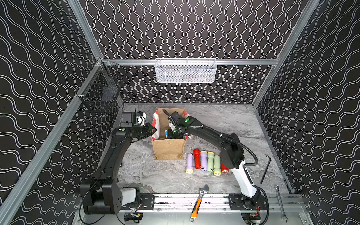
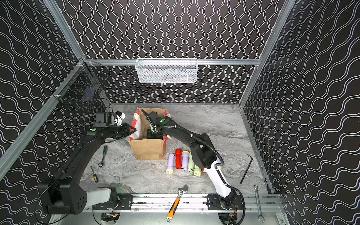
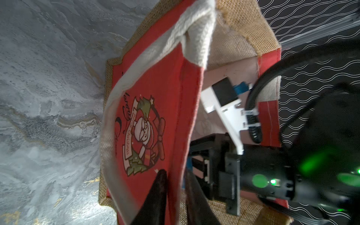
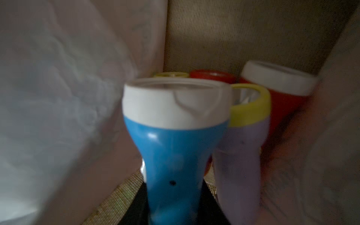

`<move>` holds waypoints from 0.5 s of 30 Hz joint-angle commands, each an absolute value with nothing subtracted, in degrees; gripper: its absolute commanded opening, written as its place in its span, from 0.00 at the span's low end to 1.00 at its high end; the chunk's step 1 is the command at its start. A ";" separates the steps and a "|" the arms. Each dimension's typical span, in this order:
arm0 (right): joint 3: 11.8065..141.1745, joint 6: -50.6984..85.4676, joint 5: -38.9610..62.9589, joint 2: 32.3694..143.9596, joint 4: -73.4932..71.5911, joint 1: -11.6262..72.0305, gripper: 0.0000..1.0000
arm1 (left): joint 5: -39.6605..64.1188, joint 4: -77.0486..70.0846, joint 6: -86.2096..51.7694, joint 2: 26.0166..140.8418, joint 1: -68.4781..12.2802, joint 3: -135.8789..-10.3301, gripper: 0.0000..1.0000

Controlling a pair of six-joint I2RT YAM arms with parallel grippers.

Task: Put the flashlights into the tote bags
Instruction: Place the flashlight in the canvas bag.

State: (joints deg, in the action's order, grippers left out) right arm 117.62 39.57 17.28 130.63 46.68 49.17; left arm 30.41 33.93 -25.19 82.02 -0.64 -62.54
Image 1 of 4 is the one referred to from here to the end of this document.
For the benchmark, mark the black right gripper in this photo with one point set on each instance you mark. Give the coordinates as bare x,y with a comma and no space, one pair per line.
172,131

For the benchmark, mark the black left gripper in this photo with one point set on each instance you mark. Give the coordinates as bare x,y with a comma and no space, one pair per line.
146,131

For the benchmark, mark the jute tote bag red trim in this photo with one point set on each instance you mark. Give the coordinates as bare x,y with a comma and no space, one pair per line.
163,148

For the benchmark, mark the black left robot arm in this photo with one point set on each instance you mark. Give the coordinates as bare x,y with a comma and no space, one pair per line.
100,193

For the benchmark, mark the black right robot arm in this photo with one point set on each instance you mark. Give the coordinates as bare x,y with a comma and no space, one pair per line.
233,154

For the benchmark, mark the red flashlight front row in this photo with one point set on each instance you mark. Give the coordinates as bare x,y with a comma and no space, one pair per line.
197,160

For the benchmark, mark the lavender flashlight middle front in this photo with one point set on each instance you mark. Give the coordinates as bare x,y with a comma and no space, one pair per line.
203,159

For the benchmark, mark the light green flashlight left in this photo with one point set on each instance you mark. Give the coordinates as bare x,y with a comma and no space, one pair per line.
210,162

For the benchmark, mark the light green flashlight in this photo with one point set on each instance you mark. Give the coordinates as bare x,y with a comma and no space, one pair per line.
210,162
217,166

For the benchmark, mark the lavender flashlight yellow head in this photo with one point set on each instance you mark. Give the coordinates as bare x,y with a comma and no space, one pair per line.
189,166

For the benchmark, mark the light green flashlight right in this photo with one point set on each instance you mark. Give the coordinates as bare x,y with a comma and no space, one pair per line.
217,166

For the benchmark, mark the red flashlight front lower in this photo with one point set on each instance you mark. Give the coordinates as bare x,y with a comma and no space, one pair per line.
224,169

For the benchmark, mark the black hex key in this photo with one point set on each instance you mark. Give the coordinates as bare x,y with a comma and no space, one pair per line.
266,169

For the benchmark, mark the silver combination wrench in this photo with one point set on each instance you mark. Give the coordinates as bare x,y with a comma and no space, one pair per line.
283,214

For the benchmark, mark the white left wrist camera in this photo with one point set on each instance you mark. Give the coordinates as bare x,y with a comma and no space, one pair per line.
141,118

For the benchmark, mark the black wire mesh basket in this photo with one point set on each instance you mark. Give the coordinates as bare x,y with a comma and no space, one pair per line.
103,95

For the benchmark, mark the white wire mesh basket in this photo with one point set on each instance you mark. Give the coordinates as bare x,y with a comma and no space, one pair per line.
182,70

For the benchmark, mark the orange handled adjustable wrench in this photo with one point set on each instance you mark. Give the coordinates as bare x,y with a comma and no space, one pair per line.
194,213

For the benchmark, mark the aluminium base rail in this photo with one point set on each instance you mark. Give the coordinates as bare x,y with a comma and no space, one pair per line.
215,203

